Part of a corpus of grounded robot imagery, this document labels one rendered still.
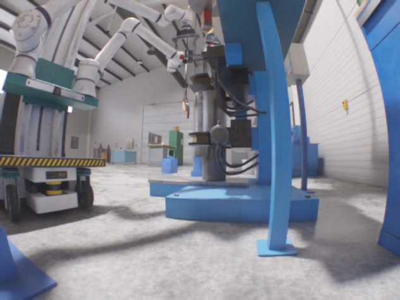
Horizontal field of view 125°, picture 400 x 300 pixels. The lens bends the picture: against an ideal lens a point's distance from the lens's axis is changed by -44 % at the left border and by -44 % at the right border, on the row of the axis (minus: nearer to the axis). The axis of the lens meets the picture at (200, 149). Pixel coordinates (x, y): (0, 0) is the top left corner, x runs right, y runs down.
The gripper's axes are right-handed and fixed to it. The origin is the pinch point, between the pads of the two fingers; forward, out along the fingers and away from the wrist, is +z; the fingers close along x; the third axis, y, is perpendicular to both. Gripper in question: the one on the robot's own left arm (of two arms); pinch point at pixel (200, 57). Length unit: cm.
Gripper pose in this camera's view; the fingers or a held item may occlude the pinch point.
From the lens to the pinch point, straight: 189.0
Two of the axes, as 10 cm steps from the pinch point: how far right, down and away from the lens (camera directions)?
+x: -0.1, 10.0, -0.5
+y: -1.6, 0.5, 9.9
